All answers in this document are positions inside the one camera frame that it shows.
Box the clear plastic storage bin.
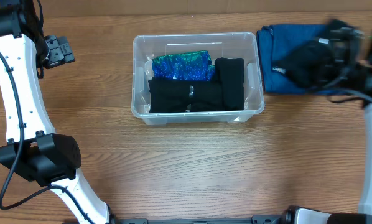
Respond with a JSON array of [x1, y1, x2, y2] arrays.
[[131, 32, 265, 126]]

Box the blue denim jeans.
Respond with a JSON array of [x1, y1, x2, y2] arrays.
[[256, 24, 355, 95]]

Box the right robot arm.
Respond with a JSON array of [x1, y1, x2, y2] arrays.
[[276, 19, 372, 223]]

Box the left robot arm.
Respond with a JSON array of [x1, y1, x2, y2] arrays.
[[0, 0, 116, 223]]

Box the blue green sequin garment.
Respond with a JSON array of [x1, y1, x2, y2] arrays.
[[152, 50, 215, 81]]

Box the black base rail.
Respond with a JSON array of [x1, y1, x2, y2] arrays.
[[108, 212, 294, 224]]

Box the black garment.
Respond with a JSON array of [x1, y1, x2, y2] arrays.
[[149, 78, 225, 113], [212, 57, 244, 110], [272, 40, 334, 89]]

